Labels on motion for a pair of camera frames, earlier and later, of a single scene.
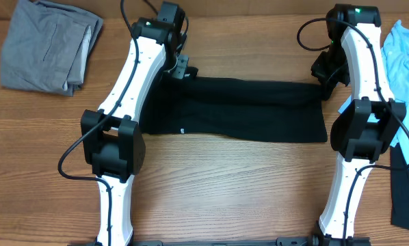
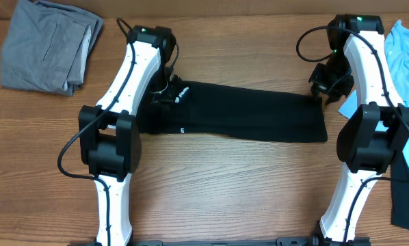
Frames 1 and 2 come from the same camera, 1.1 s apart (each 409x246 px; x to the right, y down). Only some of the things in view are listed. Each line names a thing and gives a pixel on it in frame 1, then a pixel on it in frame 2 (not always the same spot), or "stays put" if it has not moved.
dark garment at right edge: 403,211 stays put
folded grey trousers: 47,48 stays put
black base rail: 311,240 stays put
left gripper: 179,71 -> 168,98
